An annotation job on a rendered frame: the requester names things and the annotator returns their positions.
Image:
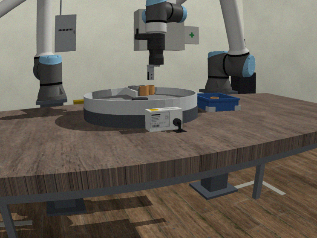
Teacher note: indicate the bronze bushing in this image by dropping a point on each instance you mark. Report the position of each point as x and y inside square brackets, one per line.
[143, 91]
[151, 89]
[214, 97]

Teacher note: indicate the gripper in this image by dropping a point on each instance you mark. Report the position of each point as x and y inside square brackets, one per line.
[156, 48]

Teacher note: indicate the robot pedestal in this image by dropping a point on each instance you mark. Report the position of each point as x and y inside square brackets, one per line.
[65, 207]
[214, 182]

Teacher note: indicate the grey corner guide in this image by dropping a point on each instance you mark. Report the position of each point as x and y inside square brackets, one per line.
[237, 108]
[210, 109]

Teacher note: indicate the blue crate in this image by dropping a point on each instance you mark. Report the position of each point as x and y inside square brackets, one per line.
[220, 105]

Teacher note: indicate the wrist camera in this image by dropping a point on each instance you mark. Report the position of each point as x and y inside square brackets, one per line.
[141, 36]

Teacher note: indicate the black cabinet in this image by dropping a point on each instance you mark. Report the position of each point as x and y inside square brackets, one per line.
[244, 85]

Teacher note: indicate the white first aid box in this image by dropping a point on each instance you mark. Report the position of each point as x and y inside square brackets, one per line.
[192, 38]

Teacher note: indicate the wooden table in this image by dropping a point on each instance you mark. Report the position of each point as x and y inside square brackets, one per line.
[148, 148]

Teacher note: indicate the white control box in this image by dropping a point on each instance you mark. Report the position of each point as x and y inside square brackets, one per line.
[158, 119]

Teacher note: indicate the grey electrical panel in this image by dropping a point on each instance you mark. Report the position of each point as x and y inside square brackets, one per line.
[65, 39]

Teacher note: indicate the grey turntable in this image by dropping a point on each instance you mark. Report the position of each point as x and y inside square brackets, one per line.
[111, 106]

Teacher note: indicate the grey wall cabinet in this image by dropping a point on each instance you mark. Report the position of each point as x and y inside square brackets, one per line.
[175, 37]

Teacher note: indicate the yellow cart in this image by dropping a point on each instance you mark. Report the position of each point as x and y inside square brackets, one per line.
[78, 101]

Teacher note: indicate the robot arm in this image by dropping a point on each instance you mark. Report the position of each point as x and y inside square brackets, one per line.
[234, 29]
[44, 29]

